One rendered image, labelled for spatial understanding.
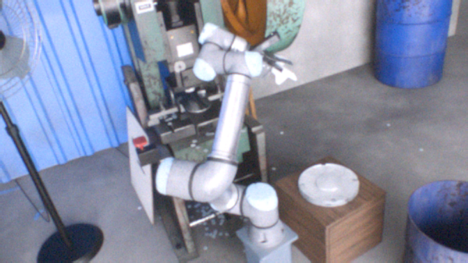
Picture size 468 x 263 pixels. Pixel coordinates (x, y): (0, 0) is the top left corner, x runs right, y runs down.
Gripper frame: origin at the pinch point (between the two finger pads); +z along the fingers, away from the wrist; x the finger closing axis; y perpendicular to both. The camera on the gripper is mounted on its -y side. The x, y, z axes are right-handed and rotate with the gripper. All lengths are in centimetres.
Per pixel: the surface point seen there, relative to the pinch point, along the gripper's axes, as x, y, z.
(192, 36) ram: -49, 21, -38
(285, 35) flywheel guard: -41.9, -0.4, -0.7
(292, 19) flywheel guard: -38.3, -8.4, -2.5
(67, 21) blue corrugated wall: -135, 78, -119
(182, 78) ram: -44, 41, -34
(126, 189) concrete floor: -85, 153, -37
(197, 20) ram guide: -47, 13, -39
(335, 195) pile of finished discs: -18, 51, 53
